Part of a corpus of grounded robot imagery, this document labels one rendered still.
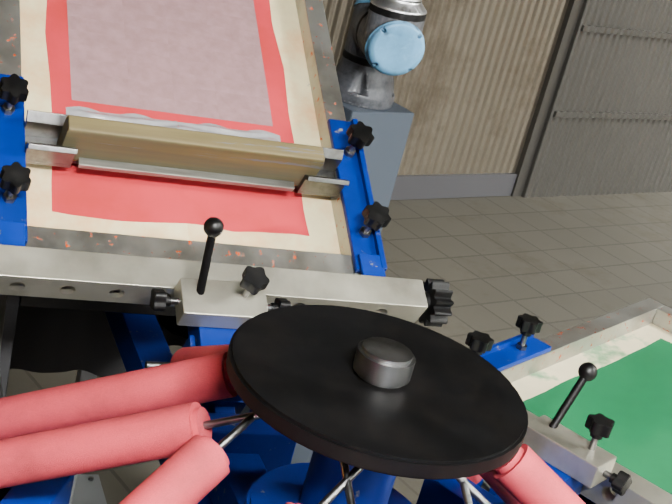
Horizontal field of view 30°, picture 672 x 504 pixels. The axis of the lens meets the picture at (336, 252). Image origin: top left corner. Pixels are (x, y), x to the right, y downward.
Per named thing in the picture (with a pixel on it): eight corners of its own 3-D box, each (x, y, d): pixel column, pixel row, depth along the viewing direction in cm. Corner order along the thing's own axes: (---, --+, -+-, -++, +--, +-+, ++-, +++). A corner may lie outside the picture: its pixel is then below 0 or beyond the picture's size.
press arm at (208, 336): (184, 308, 180) (194, 290, 177) (224, 311, 183) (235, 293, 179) (195, 417, 171) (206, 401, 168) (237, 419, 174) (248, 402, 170)
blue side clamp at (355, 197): (315, 140, 216) (330, 114, 210) (342, 143, 218) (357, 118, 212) (341, 289, 200) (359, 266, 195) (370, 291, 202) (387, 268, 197)
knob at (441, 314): (396, 292, 199) (415, 267, 193) (427, 295, 201) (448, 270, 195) (404, 333, 195) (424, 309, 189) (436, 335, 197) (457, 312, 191)
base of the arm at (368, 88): (363, 86, 283) (374, 44, 280) (406, 110, 273) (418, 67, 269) (311, 84, 274) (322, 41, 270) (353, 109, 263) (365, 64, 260)
